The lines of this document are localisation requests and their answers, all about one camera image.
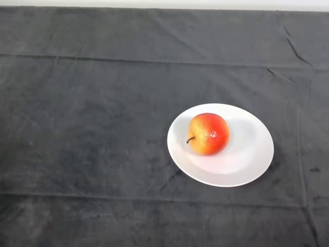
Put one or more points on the white round plate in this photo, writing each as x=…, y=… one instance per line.
x=241, y=154

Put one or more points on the red yellow apple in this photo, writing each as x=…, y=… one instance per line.
x=210, y=133

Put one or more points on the black cloth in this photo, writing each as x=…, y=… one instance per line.
x=77, y=103

